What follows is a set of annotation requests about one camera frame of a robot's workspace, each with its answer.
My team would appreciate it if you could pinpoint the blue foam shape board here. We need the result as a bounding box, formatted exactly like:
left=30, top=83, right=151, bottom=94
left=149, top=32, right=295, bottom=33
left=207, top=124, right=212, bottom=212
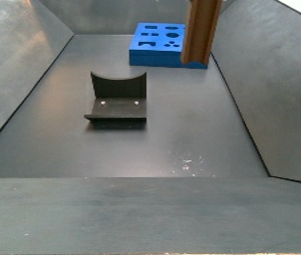
left=129, top=23, right=207, bottom=69

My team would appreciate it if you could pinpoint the brown wooden arch block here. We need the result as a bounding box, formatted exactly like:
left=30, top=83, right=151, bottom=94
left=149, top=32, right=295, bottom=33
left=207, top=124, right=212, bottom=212
left=180, top=0, right=222, bottom=65

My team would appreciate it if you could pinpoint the black curved holder stand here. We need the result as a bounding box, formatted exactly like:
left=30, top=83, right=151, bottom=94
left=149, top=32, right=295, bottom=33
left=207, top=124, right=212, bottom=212
left=84, top=73, right=147, bottom=122

